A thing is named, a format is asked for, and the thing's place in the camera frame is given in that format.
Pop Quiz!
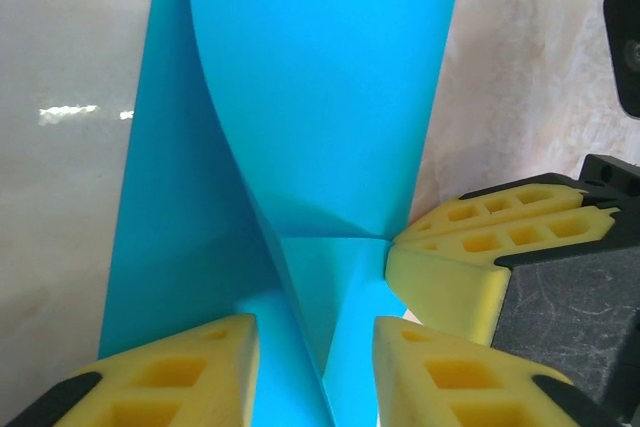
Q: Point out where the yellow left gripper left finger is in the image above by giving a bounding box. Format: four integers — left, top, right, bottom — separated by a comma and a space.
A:
0, 312, 261, 427

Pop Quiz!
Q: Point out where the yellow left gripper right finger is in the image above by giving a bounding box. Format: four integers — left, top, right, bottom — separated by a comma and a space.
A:
372, 315, 629, 427

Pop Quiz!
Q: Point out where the blue paper sheet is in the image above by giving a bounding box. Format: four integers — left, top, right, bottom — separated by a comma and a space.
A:
97, 0, 469, 427

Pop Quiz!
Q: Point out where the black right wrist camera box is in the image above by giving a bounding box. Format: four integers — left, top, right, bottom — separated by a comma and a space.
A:
603, 0, 640, 121

